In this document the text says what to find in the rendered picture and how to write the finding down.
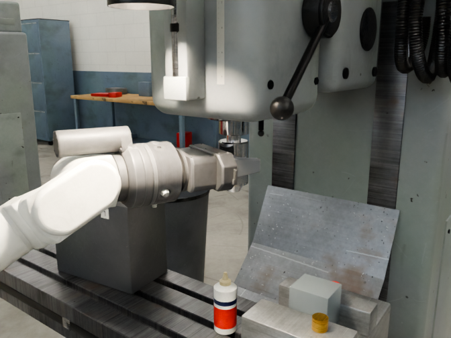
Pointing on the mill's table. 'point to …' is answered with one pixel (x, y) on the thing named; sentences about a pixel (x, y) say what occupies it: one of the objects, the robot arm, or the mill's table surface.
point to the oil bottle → (225, 306)
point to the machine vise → (353, 312)
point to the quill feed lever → (314, 23)
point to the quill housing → (242, 60)
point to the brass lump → (319, 322)
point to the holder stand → (118, 248)
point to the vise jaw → (285, 324)
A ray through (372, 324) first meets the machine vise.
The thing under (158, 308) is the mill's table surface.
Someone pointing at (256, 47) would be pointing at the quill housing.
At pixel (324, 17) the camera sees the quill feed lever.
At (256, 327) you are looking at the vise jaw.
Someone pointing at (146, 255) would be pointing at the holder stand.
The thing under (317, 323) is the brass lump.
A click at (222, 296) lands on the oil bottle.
